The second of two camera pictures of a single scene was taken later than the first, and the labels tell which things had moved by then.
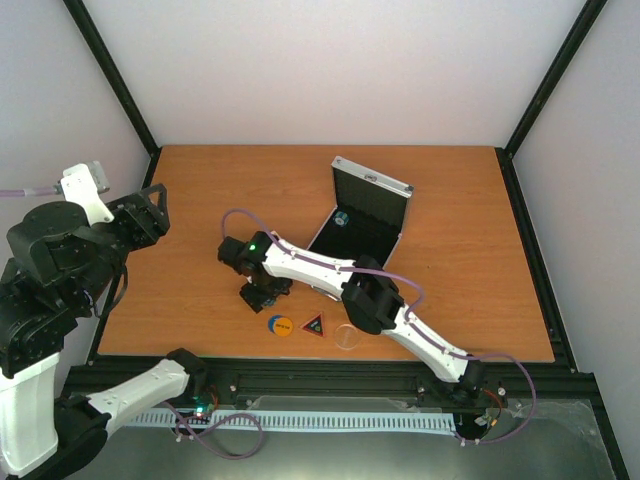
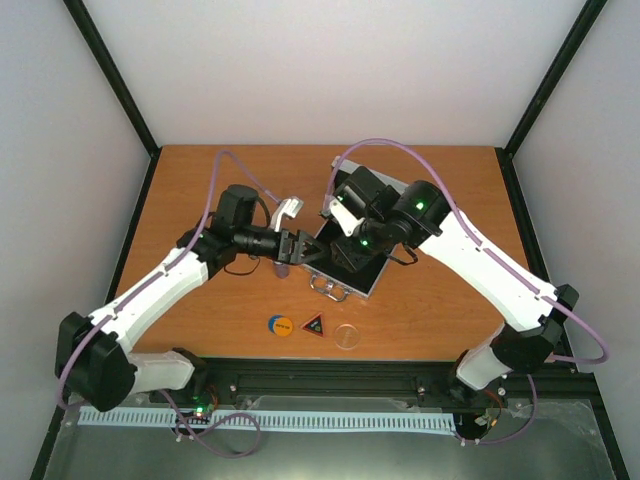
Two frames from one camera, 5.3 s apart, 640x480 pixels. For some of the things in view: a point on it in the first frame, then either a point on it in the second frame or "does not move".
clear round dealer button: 346,336 does not move
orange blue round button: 280,325 does not move
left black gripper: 152,219 → 310,248
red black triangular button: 315,325 does not move
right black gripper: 256,300 → 350,258
